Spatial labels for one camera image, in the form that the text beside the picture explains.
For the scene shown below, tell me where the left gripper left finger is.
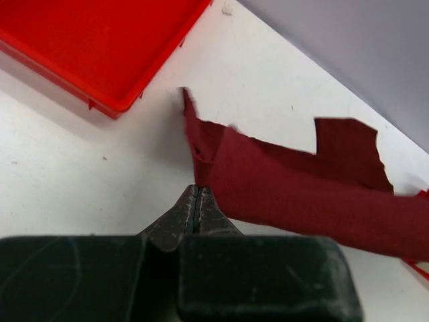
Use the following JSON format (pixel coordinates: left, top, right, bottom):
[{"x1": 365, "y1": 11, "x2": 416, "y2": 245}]
[{"x1": 1, "y1": 185, "x2": 198, "y2": 321}]

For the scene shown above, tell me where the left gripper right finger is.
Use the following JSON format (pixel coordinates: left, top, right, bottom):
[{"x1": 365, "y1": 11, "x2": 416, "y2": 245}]
[{"x1": 177, "y1": 188, "x2": 364, "y2": 321}]

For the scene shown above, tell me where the maroon t shirt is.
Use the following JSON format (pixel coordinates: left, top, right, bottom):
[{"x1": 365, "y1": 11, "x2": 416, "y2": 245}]
[{"x1": 182, "y1": 89, "x2": 428, "y2": 261}]

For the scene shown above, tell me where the large red tray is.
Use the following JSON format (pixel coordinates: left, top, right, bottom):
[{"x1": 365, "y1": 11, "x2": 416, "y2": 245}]
[{"x1": 1, "y1": 0, "x2": 209, "y2": 119}]

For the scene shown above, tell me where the small white scrap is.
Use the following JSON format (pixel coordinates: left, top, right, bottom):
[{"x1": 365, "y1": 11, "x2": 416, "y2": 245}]
[{"x1": 221, "y1": 3, "x2": 233, "y2": 17}]

